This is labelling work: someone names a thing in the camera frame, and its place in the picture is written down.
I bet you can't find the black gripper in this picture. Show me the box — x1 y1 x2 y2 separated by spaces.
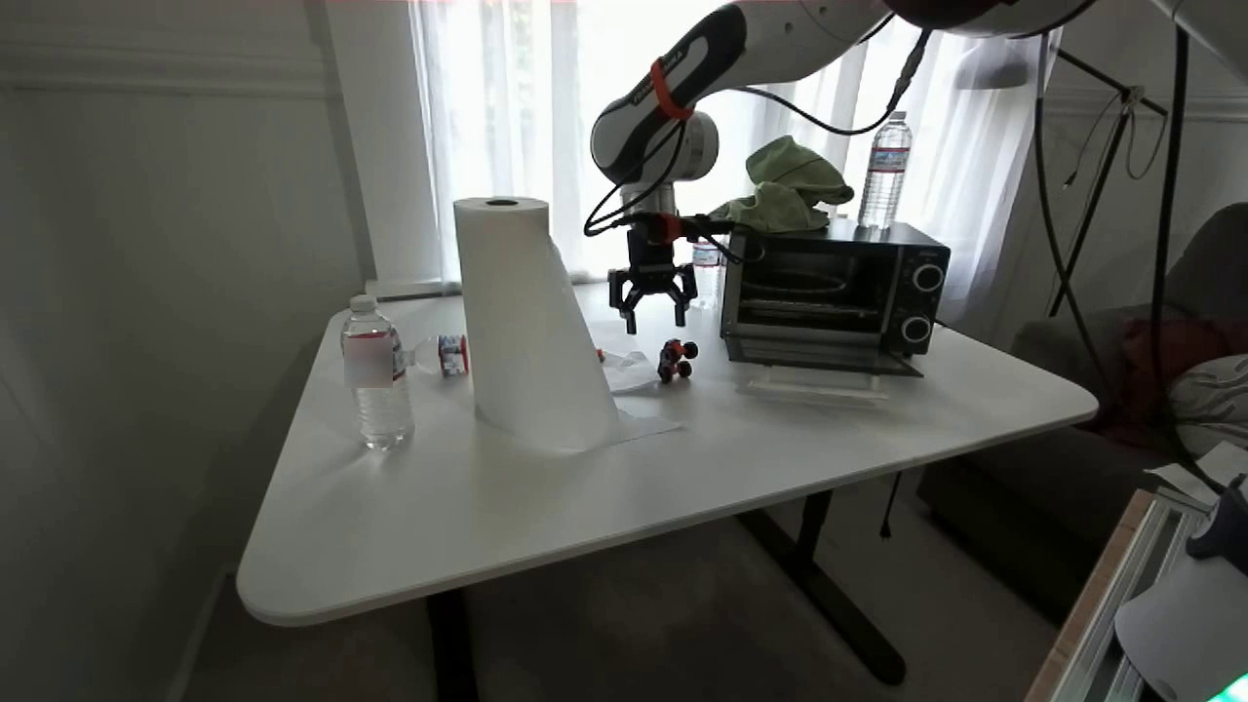
608 213 703 334

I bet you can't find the dark grey object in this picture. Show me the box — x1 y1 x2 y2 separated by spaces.
1184 473 1248 574

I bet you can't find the crumpled white paper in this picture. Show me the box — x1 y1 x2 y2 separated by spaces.
589 317 666 396

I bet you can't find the white paper towel roll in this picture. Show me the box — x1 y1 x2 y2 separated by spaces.
449 191 691 460

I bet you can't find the green cloth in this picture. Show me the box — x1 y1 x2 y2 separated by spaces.
708 133 860 240

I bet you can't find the clear bottle with blue label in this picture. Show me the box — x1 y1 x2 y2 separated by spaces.
853 109 918 234

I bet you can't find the white table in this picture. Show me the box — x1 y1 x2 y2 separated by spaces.
235 271 1106 630

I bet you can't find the clear bottle with red label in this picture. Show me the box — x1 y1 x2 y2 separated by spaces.
336 292 419 457

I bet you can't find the black table leg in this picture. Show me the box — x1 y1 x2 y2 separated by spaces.
422 590 483 702
735 486 912 689

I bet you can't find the dark grey sofa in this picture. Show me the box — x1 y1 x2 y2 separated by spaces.
912 198 1248 630

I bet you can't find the black tripod stand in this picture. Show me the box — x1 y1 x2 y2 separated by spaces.
1029 31 1173 323

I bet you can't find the dark red cushion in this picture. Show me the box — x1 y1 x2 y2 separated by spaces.
1113 317 1233 435

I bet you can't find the wooden desk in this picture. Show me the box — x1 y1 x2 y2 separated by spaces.
1022 482 1248 702

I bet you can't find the white paper stack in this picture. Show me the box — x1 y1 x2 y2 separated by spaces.
1138 435 1248 513

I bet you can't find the white pillow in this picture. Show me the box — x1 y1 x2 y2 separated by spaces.
1167 352 1248 460

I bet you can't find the white round lid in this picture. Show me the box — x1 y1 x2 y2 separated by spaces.
1113 553 1248 702

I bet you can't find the thick black hanging cable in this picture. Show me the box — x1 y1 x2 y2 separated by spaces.
1146 20 1198 396

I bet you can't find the silver aluminium frame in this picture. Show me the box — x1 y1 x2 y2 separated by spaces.
1056 508 1184 702

